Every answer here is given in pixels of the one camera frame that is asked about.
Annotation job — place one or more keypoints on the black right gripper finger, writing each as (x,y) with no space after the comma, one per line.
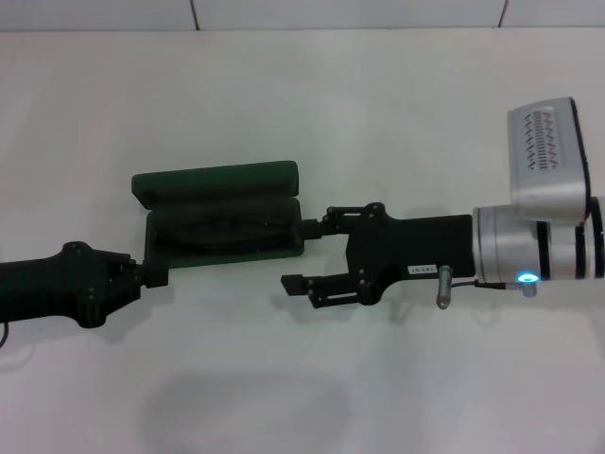
(316,228)
(295,284)

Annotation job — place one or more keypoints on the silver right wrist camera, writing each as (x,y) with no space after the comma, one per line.
(543,189)

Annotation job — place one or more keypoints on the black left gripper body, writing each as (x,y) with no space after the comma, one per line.
(47,288)

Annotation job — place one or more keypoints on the black round glasses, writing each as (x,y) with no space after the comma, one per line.
(227,222)

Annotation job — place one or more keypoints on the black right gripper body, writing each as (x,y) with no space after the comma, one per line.
(425,246)

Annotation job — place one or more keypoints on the green glasses case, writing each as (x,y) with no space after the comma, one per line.
(212,177)

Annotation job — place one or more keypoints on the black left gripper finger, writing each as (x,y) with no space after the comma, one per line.
(153,282)
(153,270)

